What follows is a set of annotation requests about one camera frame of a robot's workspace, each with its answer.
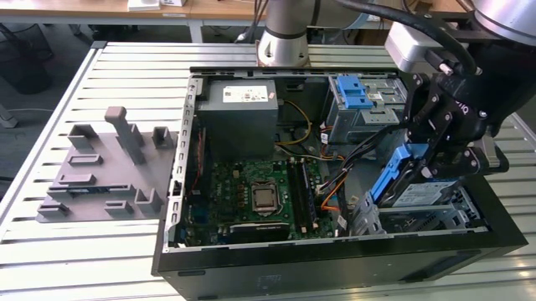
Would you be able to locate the black waste bin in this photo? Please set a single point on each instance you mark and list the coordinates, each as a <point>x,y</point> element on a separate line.
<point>25,69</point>

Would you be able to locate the silver CPU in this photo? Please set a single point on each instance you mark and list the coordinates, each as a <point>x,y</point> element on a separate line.
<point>265,198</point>

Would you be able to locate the green motherboard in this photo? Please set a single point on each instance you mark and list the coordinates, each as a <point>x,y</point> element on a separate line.
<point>235,175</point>

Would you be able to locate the grey metal disk bay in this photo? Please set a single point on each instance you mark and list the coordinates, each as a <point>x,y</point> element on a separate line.
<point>419,211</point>

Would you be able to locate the white printed box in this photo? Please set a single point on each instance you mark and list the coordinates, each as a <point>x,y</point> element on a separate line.
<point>174,3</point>

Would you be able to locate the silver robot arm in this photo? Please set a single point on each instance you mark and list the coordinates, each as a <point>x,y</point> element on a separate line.
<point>289,31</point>

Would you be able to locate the black graphics card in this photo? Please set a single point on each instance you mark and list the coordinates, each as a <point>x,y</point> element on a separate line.
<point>260,233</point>

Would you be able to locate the grey parts rack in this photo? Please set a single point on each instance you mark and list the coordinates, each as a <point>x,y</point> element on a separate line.
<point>109,175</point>

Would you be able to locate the blue plastic drive latch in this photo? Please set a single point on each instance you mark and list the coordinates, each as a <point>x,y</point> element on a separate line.
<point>352,91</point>

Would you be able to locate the white cardboard box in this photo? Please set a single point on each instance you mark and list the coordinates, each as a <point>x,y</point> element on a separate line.
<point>145,6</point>

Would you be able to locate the grey power supply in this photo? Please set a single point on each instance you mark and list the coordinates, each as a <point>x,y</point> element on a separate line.
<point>239,131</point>

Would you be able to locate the black PC case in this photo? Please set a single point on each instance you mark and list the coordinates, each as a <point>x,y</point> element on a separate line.
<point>293,276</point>

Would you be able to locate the wooden desk white frame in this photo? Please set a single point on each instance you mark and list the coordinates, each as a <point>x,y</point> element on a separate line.
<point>189,11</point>

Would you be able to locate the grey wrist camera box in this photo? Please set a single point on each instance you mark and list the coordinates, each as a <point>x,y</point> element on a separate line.
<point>408,47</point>

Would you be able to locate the grey metal drive cage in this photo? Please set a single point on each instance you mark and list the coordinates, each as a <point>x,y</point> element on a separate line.
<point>348,125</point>

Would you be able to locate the hard disk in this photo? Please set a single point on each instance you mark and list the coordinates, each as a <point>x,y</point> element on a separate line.
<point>423,194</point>

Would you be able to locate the black CPU socket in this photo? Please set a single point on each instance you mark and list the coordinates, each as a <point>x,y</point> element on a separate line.
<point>267,183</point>

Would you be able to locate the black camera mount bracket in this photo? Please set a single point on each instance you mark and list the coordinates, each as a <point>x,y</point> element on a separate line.
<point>464,31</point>

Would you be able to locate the grey metal desk foot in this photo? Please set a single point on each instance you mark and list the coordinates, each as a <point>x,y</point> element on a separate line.
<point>6,120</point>

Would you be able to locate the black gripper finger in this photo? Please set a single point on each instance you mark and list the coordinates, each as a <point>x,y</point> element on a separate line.
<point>423,119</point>
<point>456,164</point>

